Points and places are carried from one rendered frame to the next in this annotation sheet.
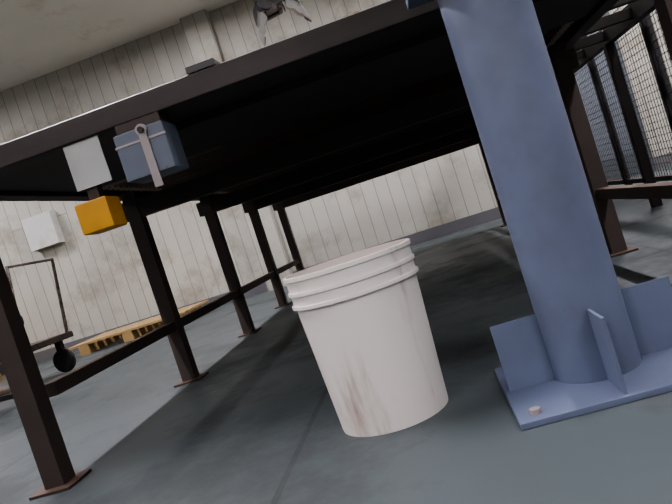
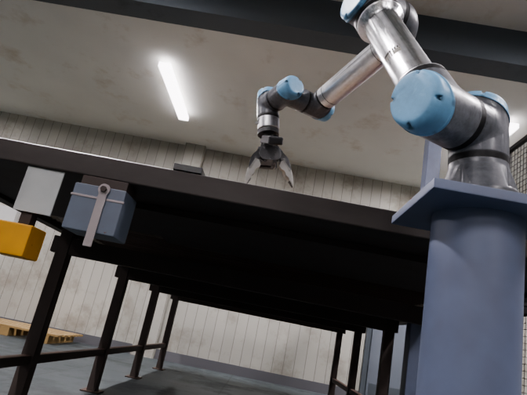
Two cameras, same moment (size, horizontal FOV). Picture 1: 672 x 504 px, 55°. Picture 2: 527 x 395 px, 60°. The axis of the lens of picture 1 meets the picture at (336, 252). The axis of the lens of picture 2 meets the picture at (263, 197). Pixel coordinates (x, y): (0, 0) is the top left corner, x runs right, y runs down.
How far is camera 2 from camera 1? 0.48 m
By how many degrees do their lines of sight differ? 19
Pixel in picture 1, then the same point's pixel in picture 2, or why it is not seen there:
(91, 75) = (109, 143)
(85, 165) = (36, 190)
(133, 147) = (87, 200)
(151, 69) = (149, 161)
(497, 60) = (477, 320)
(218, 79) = (196, 187)
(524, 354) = not seen: outside the picture
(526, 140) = not seen: outside the picture
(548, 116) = not seen: outside the picture
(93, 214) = (10, 236)
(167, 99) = (143, 179)
